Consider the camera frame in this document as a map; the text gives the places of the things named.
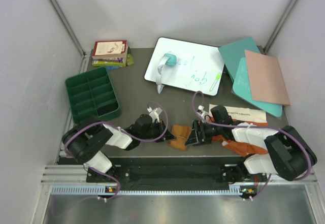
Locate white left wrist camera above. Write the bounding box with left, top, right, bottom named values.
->
left=147, top=107, right=163, bottom=123

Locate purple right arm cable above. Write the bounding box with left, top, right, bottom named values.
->
left=191, top=91, right=313, bottom=202

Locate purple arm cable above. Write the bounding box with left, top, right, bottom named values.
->
left=191, top=91, right=313, bottom=202
left=63, top=102, right=169, bottom=209

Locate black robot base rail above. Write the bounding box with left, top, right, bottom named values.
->
left=86, top=156, right=269, bottom=191

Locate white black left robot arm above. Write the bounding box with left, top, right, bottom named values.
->
left=61, top=114, right=176, bottom=182

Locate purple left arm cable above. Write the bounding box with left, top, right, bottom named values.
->
left=63, top=102, right=169, bottom=209

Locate green whiteboard marker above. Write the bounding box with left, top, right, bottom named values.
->
left=209, top=73, right=221, bottom=92

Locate dark teal folding board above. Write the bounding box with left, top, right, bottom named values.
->
left=218, top=37, right=260, bottom=81

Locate green divided plastic tray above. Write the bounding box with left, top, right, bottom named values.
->
left=65, top=67, right=121, bottom=124

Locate white dry-erase board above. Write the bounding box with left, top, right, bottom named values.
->
left=144, top=37, right=224, bottom=96

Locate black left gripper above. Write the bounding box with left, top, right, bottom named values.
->
left=140, top=120, right=176, bottom=143

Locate black ribbed underwear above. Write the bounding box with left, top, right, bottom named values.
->
left=97, top=103, right=118, bottom=116

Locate pink folding board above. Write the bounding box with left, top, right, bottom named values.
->
left=245, top=50, right=290, bottom=106

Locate mustard brown underwear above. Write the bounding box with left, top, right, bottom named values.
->
left=168, top=124, right=191, bottom=151

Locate blue cover book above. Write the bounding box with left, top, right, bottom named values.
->
left=105, top=66, right=124, bottom=71

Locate orange underwear white waistband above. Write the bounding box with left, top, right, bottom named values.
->
left=212, top=106, right=268, bottom=156

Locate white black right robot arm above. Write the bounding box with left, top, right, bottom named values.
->
left=185, top=106, right=317, bottom=181

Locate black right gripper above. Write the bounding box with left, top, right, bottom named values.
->
left=185, top=119, right=223, bottom=146

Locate red cover book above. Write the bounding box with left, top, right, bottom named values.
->
left=92, top=40, right=128, bottom=59

